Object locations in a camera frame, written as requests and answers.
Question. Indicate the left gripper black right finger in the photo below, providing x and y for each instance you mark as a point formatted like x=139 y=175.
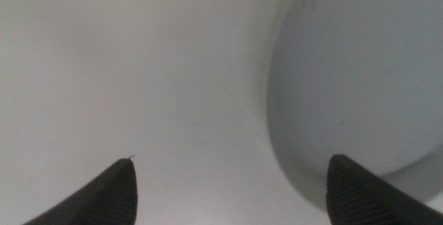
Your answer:
x=360 y=197

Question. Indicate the grey shallow bowl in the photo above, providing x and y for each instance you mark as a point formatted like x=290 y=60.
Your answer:
x=349 y=79

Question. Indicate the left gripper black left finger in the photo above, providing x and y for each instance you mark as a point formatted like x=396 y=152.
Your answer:
x=104 y=197

